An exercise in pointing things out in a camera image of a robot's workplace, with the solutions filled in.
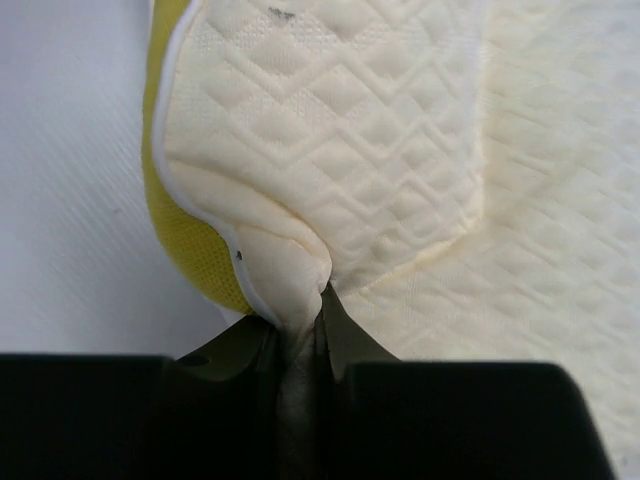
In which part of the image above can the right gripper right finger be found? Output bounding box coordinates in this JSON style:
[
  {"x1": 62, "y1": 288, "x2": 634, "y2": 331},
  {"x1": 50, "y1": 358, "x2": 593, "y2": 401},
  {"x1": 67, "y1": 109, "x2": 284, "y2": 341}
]
[{"x1": 314, "y1": 283, "x2": 398, "y2": 383}]

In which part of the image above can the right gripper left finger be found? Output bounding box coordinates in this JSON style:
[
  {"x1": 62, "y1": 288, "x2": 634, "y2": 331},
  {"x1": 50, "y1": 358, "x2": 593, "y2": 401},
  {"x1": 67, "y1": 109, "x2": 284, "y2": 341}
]
[{"x1": 177, "y1": 315, "x2": 278, "y2": 383}]

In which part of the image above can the cream yellow-edged pillow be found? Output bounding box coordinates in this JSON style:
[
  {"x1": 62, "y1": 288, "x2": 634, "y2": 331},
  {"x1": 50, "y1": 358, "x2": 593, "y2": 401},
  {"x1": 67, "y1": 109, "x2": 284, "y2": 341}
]
[{"x1": 142, "y1": 1, "x2": 639, "y2": 479}]

